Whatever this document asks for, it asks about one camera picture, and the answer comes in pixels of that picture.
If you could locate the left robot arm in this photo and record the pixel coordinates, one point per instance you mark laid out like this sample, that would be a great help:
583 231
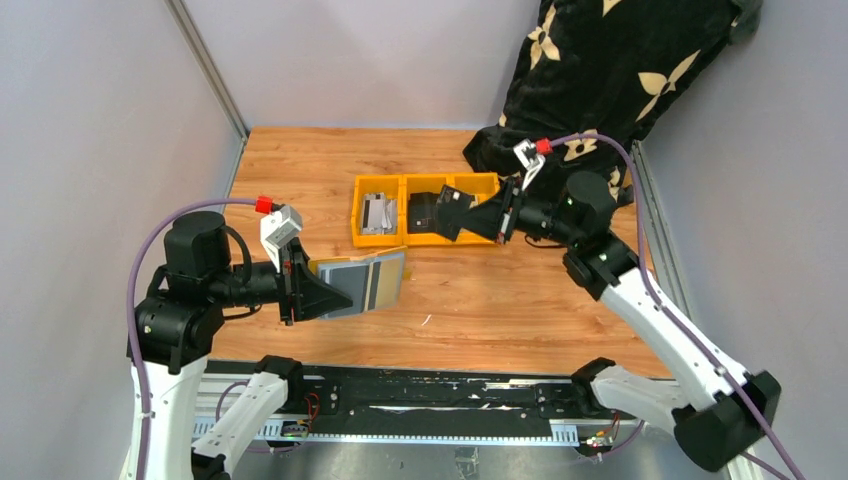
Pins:
171 332

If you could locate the middle yellow bin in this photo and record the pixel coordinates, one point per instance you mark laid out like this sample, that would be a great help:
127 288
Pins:
423 183

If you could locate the silver cards in bin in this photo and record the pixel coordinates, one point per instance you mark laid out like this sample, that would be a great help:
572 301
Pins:
379 215

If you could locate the black floral blanket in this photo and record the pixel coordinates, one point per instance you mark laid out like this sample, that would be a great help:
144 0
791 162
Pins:
595 75

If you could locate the right yellow bin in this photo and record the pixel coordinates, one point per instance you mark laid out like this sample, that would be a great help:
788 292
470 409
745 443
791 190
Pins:
482 186

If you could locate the yellow leather card holder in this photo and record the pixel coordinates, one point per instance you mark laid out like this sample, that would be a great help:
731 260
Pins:
373 281

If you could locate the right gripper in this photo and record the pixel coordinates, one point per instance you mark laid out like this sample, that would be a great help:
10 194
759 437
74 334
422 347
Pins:
492 219

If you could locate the black cards in bin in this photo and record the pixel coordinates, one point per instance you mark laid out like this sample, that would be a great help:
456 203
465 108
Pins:
421 213

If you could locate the left yellow bin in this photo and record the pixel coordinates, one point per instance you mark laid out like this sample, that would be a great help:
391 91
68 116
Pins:
363 184

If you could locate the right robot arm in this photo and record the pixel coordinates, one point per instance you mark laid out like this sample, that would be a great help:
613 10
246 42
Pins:
713 406

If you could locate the yellow bin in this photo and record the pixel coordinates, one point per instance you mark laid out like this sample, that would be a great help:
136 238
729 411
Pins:
423 183
363 184
482 186

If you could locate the aluminium frame post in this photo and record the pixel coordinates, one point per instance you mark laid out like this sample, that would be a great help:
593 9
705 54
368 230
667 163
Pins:
202 54

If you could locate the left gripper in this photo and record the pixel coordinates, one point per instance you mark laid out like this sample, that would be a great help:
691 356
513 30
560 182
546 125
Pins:
310 291

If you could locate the black credit card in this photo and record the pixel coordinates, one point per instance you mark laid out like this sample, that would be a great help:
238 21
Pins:
451 204

